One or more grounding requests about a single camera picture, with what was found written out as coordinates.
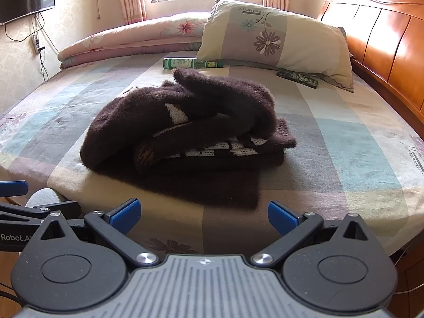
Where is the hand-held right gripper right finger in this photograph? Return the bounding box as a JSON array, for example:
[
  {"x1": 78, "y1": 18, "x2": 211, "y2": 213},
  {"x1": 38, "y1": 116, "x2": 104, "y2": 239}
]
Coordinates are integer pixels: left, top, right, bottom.
[{"x1": 250, "y1": 201, "x2": 378, "y2": 268}]

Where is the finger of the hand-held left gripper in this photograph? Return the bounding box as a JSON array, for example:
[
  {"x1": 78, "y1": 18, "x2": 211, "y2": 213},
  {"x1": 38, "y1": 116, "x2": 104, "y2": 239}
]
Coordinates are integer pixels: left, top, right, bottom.
[
  {"x1": 0, "y1": 181, "x2": 28, "y2": 197},
  {"x1": 0, "y1": 201, "x2": 81, "y2": 229}
]

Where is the floral patchwork pillow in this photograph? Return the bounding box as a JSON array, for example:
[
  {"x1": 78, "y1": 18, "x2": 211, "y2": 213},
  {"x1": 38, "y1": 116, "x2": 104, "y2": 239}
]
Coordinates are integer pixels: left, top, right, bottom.
[{"x1": 195, "y1": 0, "x2": 355, "y2": 93}]

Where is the folded pink floral quilt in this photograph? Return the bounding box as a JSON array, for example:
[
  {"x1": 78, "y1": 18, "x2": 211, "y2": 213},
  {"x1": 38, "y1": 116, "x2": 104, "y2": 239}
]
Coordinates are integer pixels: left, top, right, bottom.
[{"x1": 58, "y1": 11, "x2": 213, "y2": 70}]

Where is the black wall cable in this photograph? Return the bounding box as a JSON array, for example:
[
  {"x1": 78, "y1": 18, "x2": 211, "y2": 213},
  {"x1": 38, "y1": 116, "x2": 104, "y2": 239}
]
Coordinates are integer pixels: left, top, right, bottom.
[{"x1": 5, "y1": 13, "x2": 50, "y2": 81}]

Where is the brown fuzzy sweater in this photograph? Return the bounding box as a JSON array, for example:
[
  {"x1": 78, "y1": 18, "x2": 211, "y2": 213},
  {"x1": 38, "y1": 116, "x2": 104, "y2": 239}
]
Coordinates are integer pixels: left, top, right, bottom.
[{"x1": 80, "y1": 68, "x2": 297, "y2": 210}]

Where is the wooden headboard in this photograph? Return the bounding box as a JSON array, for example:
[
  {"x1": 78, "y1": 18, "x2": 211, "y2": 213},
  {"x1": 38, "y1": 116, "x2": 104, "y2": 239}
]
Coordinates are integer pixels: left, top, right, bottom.
[{"x1": 316, "y1": 0, "x2": 424, "y2": 130}]

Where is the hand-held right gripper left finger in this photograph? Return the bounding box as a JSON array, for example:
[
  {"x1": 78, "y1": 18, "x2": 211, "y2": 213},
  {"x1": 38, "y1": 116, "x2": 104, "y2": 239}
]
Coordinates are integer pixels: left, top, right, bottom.
[{"x1": 33, "y1": 198, "x2": 160, "y2": 269}]

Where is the dark patterned flat case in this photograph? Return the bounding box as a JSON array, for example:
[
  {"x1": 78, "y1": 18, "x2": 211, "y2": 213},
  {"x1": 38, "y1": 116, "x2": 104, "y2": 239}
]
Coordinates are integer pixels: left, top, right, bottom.
[{"x1": 276, "y1": 68, "x2": 319, "y2": 89}]

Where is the person's grey trouser leg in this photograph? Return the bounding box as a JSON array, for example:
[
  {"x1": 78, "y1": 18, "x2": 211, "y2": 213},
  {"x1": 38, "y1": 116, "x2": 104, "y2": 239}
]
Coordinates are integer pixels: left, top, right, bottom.
[{"x1": 26, "y1": 188, "x2": 64, "y2": 209}]

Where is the green glass bottle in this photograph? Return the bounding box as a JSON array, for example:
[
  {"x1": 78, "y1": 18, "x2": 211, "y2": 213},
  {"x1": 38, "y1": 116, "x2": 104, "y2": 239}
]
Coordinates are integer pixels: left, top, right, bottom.
[{"x1": 163, "y1": 57, "x2": 223, "y2": 71}]

